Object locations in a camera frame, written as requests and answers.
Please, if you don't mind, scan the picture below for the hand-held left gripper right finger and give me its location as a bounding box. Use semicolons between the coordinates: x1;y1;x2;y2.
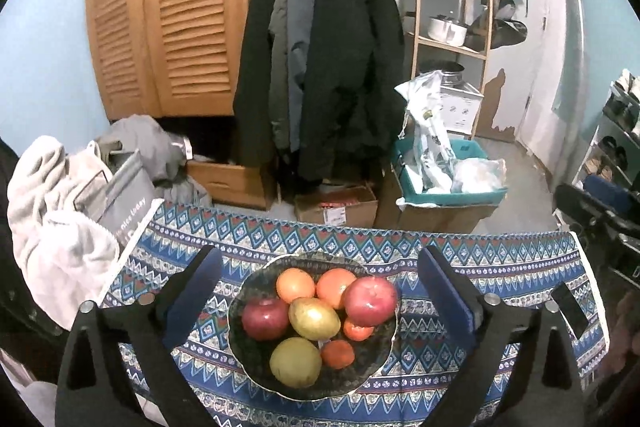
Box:
415;246;586;427

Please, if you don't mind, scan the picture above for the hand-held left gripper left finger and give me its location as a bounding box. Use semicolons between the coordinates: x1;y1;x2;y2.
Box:
55;246;224;427

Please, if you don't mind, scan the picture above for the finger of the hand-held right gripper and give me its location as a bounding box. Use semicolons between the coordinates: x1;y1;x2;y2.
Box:
584;174;640;221
554;183;640;254

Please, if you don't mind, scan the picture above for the dark red apple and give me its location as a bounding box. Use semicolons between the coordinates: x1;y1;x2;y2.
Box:
242;297;292;342

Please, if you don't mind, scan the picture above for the bright red apple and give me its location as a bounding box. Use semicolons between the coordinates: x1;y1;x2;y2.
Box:
342;276;400;328

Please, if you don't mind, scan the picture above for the small tangerine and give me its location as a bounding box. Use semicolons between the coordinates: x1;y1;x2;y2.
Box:
320;339;356;371
342;317;376;342

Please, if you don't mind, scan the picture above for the large orange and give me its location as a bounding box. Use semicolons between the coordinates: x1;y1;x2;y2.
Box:
276;268;317;304
315;268;359;311

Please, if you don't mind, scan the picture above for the dark glass plate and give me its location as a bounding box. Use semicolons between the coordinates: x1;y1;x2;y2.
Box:
227;252;401;401

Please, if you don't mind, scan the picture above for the plain yellow pear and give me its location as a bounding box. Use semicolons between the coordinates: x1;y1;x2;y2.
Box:
269;337;323;388

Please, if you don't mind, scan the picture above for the grey shoe rack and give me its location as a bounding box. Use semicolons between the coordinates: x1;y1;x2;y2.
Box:
569;81;640;198

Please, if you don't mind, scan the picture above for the blue patterned tablecloth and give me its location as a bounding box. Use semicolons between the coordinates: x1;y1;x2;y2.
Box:
99;199;609;427

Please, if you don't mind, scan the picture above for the black smartphone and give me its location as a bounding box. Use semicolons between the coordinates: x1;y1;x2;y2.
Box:
549;281;592;339

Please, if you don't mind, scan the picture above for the group of assorted shoes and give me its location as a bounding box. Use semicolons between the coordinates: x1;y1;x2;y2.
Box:
584;68;640;184

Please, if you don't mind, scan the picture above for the large cardboard box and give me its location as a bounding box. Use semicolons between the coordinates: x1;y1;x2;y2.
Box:
374;168;502;234

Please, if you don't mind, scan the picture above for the clear plastic bag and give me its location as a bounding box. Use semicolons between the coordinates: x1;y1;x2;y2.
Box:
451;156;507;194

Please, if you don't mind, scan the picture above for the wooden drawer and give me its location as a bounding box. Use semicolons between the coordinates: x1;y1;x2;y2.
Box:
184;158;279;211

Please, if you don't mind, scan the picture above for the teal plastic bin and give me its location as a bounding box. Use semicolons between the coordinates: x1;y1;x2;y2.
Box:
389;136;509;208

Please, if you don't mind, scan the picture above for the grey printed tote bag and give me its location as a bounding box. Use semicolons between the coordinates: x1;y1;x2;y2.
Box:
74;148;162;249

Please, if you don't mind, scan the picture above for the small cardboard box red label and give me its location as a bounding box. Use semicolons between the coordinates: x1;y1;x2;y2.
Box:
293;181;379;226

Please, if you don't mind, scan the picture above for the white towel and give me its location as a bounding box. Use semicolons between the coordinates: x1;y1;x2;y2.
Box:
6;134;122;329

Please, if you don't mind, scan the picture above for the white patterned box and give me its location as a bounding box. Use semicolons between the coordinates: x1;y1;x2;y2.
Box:
436;81;487;134

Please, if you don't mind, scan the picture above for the white door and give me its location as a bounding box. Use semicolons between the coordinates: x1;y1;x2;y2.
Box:
499;0;557;144

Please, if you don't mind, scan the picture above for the white printed rice bag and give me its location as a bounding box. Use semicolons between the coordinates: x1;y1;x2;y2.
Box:
394;69;459;194

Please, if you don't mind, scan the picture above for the grey clothes pile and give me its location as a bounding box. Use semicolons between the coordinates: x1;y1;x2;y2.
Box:
94;113;212;208

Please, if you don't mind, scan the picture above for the steel pot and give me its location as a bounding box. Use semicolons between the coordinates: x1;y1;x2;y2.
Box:
421;61;467;88

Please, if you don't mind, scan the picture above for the grey hanging bag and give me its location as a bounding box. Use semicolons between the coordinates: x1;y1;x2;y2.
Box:
469;0;529;51

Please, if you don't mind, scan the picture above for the wooden shelf rack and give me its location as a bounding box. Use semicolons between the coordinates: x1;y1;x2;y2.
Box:
411;0;502;144

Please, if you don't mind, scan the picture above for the black hooded coat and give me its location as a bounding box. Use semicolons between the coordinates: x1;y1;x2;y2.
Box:
232;0;407;184

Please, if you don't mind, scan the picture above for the wooden louvered closet door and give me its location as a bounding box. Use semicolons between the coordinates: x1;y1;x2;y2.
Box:
142;0;279;118
84;0;167;121

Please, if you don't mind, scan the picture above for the grey jacket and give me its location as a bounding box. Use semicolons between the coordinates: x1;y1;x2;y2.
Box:
267;0;319;154

